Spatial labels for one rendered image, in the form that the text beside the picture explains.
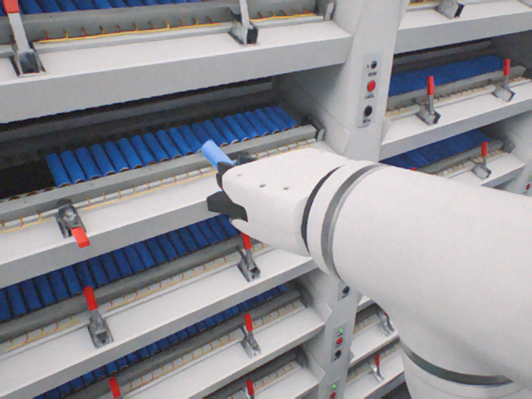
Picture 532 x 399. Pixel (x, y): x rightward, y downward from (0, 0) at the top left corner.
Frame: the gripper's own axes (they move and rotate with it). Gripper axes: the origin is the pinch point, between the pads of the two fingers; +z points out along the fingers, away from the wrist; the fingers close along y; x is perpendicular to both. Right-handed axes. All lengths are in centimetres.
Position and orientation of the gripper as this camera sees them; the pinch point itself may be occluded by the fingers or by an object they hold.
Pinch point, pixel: (242, 176)
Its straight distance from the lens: 43.8
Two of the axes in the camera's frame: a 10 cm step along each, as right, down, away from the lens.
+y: -8.4, 2.8, -4.7
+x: 1.1, 9.3, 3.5
